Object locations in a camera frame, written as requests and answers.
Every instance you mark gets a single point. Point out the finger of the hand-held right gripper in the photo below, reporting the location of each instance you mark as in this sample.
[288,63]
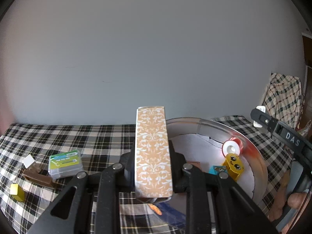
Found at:
[280,131]

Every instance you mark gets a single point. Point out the teal bear toy block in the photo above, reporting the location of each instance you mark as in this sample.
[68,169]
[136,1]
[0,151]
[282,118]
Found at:
[214,169]

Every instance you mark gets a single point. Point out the yellow smiley toy block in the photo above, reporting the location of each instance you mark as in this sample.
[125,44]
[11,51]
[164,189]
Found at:
[234,165]

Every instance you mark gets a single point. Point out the person's right hand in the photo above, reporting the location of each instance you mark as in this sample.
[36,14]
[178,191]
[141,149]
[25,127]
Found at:
[296,199]

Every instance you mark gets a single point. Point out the brown toy piece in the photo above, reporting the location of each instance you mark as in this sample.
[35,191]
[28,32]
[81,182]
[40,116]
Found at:
[36,176]

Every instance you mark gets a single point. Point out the beige plaid cloth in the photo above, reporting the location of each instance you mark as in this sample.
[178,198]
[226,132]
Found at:
[285,97]

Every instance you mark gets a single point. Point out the red tape roll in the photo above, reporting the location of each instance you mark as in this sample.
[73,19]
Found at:
[229,148]

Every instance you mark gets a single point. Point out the yellow cube block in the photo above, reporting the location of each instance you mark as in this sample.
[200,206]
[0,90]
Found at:
[15,190]

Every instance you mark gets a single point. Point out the wooden wardrobe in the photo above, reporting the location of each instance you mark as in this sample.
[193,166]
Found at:
[307,51]

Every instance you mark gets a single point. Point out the white toy block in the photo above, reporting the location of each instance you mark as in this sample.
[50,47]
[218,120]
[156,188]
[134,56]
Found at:
[29,161]

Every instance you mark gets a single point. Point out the black white plaid blanket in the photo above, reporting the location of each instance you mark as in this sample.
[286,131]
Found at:
[73,136]

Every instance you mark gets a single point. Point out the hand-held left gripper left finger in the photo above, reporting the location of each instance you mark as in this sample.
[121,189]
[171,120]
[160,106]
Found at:
[128,170]

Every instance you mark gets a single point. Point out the blue round metal tin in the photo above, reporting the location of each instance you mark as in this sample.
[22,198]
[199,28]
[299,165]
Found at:
[195,136]

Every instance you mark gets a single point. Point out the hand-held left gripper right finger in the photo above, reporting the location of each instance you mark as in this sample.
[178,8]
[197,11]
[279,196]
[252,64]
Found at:
[178,173]

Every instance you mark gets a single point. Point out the green label floss pick box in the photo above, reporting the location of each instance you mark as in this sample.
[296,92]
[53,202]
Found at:
[64,165]

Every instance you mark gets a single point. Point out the tan patterned box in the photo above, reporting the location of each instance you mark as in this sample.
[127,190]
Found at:
[152,151]

